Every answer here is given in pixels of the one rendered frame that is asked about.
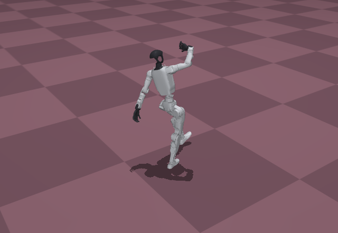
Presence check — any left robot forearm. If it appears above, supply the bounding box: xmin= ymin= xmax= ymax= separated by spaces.
xmin=137 ymin=88 xmax=146 ymax=109

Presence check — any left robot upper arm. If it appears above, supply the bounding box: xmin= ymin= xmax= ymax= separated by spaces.
xmin=142 ymin=70 xmax=152 ymax=94

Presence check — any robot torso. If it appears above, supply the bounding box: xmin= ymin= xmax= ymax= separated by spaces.
xmin=151 ymin=65 xmax=177 ymax=112

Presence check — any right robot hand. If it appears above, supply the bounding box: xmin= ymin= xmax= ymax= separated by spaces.
xmin=179 ymin=41 xmax=193 ymax=52

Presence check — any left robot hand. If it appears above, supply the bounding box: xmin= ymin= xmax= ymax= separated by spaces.
xmin=133 ymin=104 xmax=140 ymax=122

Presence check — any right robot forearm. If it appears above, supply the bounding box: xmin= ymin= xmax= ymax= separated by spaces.
xmin=185 ymin=47 xmax=194 ymax=64

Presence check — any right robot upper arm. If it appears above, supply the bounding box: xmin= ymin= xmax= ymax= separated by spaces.
xmin=166 ymin=61 xmax=192 ymax=74

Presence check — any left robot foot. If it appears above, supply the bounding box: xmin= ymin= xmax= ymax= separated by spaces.
xmin=180 ymin=132 xmax=192 ymax=145

